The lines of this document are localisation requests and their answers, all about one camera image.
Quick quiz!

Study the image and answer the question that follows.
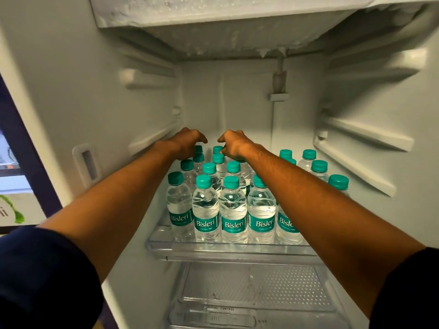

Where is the person's right hand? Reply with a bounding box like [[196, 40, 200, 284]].
[[217, 130, 258, 162]]

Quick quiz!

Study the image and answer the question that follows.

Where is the person's left hand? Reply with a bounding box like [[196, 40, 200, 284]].
[[166, 127, 208, 161]]

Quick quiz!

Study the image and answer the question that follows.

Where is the person's right forearm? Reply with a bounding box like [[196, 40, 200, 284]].
[[240, 145, 426, 320]]

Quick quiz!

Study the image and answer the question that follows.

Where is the person's left forearm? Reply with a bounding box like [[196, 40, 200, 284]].
[[37, 140, 179, 284]]

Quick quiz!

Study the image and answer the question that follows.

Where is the group of teal-capped water bottles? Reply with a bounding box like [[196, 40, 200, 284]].
[[166, 145, 351, 246]]

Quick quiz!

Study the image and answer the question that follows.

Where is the white drain fitting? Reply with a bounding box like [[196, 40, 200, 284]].
[[268, 57, 289, 103]]

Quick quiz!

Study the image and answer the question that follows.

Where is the frosted freezer compartment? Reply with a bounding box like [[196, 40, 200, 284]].
[[88, 0, 439, 59]]

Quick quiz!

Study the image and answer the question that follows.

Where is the clear glass refrigerator shelf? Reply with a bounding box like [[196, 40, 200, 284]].
[[145, 216, 326, 266]]

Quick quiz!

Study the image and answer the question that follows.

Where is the clear crisper drawer cover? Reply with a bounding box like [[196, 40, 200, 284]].
[[167, 263, 352, 329]]

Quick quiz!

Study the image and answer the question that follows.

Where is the white refrigerator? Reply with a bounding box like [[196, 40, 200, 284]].
[[0, 0, 439, 329]]

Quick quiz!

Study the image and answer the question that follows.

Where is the dark blue left sleeve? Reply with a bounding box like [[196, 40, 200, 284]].
[[0, 225, 104, 329]]

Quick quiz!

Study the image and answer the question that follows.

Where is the dark blue sleeve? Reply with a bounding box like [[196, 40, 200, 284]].
[[369, 247, 439, 329], [0, 225, 104, 329]]

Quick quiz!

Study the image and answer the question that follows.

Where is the dark blue right sleeve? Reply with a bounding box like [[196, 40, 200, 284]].
[[369, 247, 439, 329]]

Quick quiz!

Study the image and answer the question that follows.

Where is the white door switch panel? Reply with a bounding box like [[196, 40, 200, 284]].
[[72, 143, 102, 191]]

